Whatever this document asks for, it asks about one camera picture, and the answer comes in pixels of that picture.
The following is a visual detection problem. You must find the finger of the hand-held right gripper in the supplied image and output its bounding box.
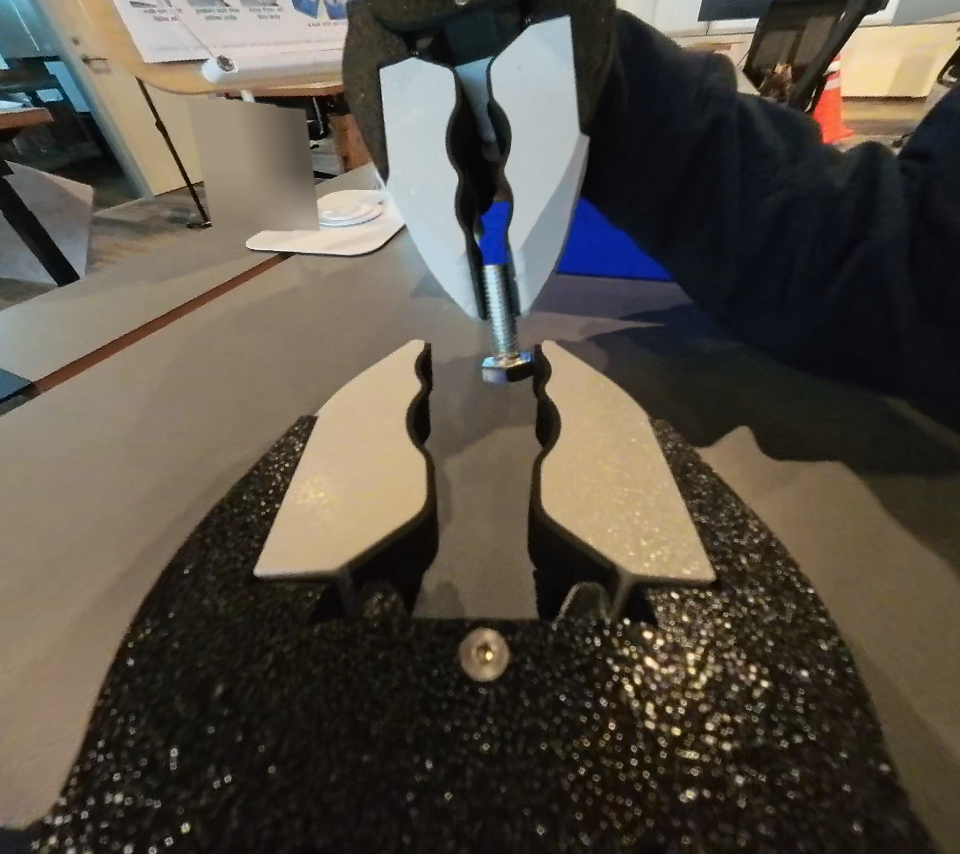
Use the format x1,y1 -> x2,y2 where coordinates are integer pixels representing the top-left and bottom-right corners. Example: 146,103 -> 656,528
486,15 -> 592,318
381,65 -> 481,321

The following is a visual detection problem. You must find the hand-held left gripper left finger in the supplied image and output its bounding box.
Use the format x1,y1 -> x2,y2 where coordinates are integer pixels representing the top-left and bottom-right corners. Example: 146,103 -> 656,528
253,340 -> 440,600

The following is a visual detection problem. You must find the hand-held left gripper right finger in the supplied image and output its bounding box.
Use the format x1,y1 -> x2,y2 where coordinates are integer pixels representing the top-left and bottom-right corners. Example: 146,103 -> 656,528
527,340 -> 719,600

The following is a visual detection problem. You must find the blue plastic bin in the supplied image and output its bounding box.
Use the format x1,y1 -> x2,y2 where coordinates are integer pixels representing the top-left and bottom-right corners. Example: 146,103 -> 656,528
478,197 -> 674,282

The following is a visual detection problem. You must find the steel hex bolt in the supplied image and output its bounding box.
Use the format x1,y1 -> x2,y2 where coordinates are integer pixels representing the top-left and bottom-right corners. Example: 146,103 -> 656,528
472,246 -> 536,388

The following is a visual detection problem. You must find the white poster stand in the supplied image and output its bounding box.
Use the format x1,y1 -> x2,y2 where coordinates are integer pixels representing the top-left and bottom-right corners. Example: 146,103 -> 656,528
201,55 -> 408,257

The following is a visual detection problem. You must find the black tripod stand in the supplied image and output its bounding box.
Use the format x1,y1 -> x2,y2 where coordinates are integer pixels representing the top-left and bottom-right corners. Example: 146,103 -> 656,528
137,77 -> 213,229

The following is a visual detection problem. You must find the orange traffic cone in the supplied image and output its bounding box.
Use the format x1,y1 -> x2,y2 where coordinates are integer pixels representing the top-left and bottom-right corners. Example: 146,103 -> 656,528
812,47 -> 857,146

